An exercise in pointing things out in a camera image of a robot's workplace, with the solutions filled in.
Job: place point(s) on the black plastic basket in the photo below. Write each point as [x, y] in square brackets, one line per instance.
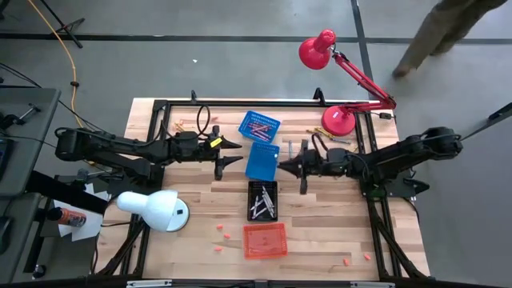
[251, 188]

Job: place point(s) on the pink crayon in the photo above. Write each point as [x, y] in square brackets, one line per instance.
[262, 137]

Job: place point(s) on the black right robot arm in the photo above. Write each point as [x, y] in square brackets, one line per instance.
[400, 154]

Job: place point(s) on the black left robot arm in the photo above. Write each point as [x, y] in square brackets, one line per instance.
[120, 146]

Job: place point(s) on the black beam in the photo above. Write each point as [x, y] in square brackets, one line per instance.
[68, 192]

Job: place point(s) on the black tripod stand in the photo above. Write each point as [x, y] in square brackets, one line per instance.
[66, 28]

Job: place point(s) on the grey side desk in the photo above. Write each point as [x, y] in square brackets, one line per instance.
[24, 256]

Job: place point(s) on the black computer mouse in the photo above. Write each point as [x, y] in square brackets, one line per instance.
[5, 236]

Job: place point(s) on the grey crayon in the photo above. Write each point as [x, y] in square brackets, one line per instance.
[254, 208]

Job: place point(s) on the grey panel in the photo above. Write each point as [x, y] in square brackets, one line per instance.
[472, 200]

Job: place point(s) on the black clamp tool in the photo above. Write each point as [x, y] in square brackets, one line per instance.
[24, 114]

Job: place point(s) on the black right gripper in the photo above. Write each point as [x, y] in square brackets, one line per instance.
[328, 164]

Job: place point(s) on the silver bracket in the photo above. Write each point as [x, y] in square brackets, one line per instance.
[148, 283]
[372, 285]

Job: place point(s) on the person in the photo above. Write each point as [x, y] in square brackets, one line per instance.
[440, 28]

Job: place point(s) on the brown crayon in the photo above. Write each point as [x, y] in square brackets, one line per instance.
[355, 149]

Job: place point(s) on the black round knob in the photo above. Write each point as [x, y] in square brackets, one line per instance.
[38, 272]

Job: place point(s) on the white crayon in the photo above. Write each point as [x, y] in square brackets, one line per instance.
[272, 208]
[260, 205]
[266, 198]

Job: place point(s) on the red desk lamp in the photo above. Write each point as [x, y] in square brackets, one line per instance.
[316, 52]

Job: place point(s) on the orange plastic basket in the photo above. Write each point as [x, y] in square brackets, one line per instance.
[276, 248]

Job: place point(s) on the blue plastic basket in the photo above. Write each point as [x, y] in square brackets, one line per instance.
[262, 162]
[251, 120]

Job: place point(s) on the white desk lamp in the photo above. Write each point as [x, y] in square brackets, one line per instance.
[156, 208]

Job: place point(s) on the purple crayon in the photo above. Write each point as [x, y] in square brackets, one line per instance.
[258, 126]

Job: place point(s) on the white paper sheets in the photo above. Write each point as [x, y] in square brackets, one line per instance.
[90, 228]

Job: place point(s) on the orange spray can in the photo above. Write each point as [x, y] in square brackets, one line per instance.
[70, 218]

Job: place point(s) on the black monitor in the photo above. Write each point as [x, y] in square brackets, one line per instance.
[4, 156]

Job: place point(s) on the blue crayon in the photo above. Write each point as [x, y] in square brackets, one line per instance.
[341, 141]

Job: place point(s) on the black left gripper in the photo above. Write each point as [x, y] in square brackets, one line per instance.
[202, 145]

